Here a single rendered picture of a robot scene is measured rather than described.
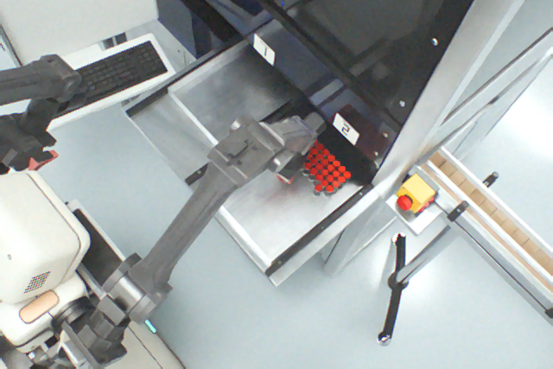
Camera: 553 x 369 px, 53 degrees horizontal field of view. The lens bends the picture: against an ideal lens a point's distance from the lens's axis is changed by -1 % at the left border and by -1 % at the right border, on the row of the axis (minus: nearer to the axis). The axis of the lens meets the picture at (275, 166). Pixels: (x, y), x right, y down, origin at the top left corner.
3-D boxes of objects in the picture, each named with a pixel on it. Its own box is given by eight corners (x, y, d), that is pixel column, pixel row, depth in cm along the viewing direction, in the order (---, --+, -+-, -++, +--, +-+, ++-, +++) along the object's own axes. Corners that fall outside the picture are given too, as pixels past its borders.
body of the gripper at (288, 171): (309, 155, 150) (313, 143, 143) (288, 183, 146) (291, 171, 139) (289, 143, 151) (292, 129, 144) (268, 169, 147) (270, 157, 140)
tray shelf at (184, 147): (244, 33, 183) (244, 29, 182) (397, 182, 164) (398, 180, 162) (121, 111, 167) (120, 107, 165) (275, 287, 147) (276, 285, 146)
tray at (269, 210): (299, 129, 167) (301, 123, 164) (359, 191, 159) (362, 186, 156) (209, 194, 155) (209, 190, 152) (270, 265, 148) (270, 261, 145)
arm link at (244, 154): (215, 125, 86) (263, 169, 84) (251, 110, 98) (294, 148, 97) (94, 295, 106) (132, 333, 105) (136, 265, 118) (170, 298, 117)
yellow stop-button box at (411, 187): (412, 180, 154) (420, 168, 147) (431, 198, 152) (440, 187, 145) (393, 195, 151) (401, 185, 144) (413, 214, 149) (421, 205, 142)
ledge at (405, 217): (415, 175, 165) (417, 173, 164) (448, 206, 162) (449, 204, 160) (384, 203, 160) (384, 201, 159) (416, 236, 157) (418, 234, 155)
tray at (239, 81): (253, 39, 180) (254, 32, 177) (308, 92, 173) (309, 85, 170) (168, 94, 169) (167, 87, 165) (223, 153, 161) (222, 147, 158)
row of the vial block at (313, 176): (290, 151, 163) (292, 143, 159) (333, 195, 158) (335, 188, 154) (285, 155, 162) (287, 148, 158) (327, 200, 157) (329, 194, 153)
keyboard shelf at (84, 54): (143, 19, 193) (142, 14, 191) (178, 78, 183) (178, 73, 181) (15, 68, 180) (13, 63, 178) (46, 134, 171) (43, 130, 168)
